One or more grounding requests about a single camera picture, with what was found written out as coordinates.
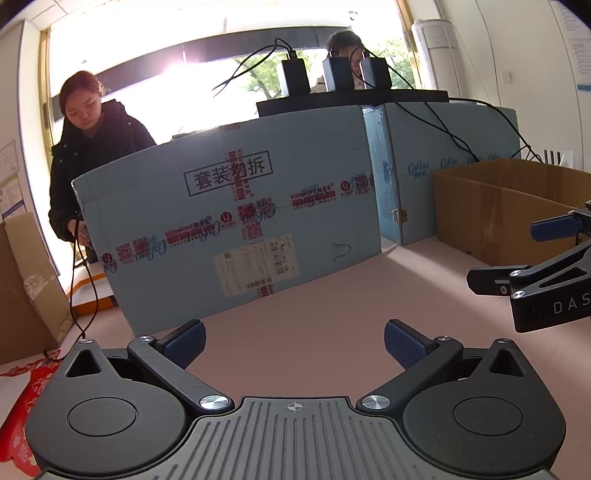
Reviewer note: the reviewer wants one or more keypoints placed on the large blue cardboard box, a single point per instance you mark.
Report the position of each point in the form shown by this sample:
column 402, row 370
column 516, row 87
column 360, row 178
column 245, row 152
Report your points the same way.
column 161, row 207

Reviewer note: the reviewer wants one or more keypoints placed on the open brown cardboard box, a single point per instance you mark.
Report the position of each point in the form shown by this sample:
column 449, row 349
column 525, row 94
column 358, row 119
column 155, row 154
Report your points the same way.
column 480, row 217

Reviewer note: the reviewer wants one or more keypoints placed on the narrow blue cardboard box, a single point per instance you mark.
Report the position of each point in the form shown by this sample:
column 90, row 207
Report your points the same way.
column 415, row 152

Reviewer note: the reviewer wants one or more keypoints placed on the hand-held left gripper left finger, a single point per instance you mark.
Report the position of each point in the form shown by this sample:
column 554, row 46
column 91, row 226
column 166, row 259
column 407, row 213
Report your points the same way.
column 189, row 341

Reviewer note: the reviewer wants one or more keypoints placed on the orange and white box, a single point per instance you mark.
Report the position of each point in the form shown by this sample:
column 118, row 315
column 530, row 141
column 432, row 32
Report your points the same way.
column 87, row 288

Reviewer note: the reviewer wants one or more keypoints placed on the white wall switch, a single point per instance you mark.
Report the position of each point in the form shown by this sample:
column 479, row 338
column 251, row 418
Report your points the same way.
column 508, row 76

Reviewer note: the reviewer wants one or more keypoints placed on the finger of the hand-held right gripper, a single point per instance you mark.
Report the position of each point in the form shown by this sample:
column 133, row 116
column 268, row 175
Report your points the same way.
column 554, row 228
column 489, row 279

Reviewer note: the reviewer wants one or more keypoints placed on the white wall notice sheet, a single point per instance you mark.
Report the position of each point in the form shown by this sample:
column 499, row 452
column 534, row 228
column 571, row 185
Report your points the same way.
column 582, row 64
column 569, row 14
column 7, row 158
column 9, row 196

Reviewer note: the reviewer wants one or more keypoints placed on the taped brown cardboard box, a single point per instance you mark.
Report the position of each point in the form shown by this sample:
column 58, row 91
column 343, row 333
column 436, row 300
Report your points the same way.
column 23, row 300

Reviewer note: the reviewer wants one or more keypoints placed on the black power adapter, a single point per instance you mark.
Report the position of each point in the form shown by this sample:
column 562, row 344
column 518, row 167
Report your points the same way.
column 338, row 74
column 375, row 73
column 293, row 76

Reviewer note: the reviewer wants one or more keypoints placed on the red paper decoration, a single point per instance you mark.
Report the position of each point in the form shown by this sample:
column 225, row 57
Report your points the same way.
column 23, row 415

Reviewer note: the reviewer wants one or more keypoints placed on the black power strip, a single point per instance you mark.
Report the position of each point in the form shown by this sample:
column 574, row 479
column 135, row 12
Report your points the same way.
column 351, row 99

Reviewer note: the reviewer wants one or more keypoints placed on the white standing air conditioner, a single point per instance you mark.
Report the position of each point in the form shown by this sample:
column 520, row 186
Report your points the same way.
column 438, row 55

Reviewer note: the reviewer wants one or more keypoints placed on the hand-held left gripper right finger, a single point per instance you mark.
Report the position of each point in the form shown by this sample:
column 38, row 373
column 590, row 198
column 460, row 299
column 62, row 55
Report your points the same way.
column 401, row 344

